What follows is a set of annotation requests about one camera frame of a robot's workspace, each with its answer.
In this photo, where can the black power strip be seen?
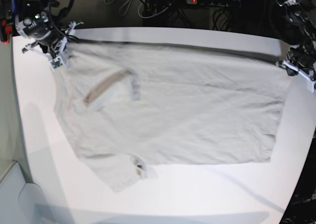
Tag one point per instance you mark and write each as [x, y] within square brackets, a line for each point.
[215, 3]

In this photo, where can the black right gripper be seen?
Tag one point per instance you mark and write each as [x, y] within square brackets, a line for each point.
[39, 27]

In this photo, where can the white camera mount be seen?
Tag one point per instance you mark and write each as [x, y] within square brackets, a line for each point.
[309, 74]
[61, 46]

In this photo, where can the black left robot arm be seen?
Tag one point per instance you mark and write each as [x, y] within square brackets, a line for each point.
[294, 23]

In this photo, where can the grey t-shirt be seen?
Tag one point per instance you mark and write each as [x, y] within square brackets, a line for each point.
[126, 108]

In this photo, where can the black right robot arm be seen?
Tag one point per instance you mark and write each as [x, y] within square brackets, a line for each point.
[29, 7]

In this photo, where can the red and black clamp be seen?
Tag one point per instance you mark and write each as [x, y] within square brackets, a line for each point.
[5, 31]

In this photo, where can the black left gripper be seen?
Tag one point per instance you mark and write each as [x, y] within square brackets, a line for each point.
[303, 58]

